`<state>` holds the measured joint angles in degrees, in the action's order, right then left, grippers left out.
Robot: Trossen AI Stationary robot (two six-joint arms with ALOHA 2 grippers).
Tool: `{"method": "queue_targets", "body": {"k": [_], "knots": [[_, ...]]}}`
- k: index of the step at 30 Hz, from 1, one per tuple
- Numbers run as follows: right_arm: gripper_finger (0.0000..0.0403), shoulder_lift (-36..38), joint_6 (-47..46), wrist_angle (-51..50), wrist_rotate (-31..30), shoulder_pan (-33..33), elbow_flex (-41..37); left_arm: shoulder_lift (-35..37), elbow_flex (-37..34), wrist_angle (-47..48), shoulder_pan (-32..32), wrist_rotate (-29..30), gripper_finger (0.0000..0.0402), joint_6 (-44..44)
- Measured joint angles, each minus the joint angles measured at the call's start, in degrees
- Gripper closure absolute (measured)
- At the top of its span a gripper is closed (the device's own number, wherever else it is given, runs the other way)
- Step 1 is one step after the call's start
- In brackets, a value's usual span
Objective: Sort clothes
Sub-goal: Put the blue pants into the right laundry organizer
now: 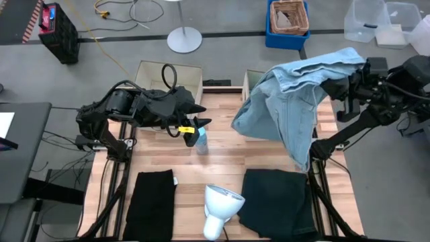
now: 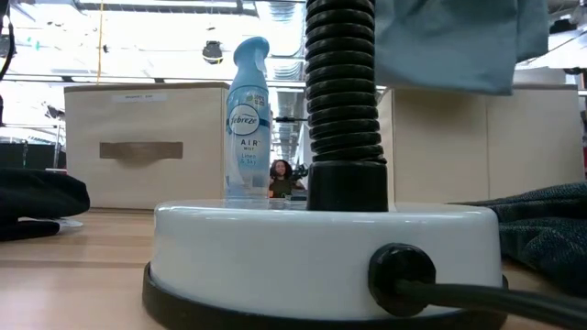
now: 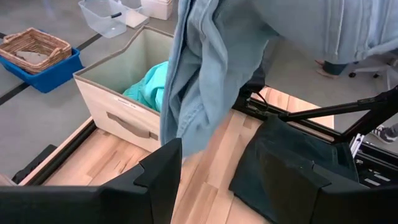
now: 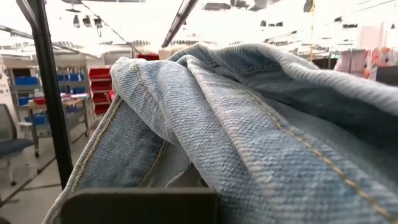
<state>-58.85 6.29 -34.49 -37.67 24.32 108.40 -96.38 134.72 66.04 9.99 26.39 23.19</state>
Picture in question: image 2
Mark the light blue jeans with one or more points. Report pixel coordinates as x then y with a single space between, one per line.
458 41

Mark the dark denim jeans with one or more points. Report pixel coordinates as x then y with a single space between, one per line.
541 229

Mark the black garment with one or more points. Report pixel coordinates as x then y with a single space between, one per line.
36 192

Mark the person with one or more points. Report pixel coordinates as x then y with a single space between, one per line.
280 185

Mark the light blue Febreze spray bottle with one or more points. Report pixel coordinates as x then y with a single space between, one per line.
247 151

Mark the white gooseneck desk lamp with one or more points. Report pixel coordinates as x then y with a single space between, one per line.
321 256

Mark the plain beige fabric bin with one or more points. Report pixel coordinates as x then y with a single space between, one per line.
504 146

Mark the black dome ceiling camera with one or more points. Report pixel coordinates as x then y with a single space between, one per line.
212 51

